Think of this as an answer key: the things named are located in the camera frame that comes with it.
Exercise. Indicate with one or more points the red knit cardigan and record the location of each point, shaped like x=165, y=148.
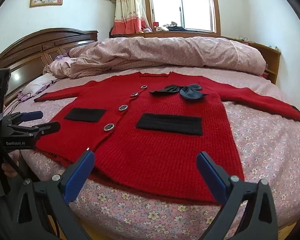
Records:
x=165, y=150

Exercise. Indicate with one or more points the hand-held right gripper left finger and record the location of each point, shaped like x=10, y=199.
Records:
x=80, y=177

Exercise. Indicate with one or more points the person's left hand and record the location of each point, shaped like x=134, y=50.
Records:
x=12, y=166

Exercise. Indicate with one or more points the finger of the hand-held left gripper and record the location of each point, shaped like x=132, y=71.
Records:
x=32, y=115
x=50, y=128

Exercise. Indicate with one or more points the window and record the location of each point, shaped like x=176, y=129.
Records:
x=182, y=3

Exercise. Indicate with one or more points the patterned pink curtain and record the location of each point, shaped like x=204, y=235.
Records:
x=128, y=7

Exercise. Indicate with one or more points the pink floral duvet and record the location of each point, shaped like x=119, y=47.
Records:
x=165, y=52

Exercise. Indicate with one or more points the white pillow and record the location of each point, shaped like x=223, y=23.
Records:
x=37, y=83

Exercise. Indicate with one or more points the small pale blue container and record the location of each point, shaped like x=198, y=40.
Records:
x=273, y=47

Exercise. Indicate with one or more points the pile of clothes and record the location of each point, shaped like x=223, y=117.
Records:
x=172, y=27

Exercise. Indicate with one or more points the small red box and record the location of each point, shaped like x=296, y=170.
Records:
x=155, y=25

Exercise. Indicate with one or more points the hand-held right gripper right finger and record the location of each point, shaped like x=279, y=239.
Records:
x=212, y=180

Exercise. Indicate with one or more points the wooden window ledge shelf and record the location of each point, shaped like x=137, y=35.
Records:
x=272, y=57

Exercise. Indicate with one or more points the wooden bed headboard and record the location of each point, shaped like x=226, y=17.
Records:
x=35, y=52

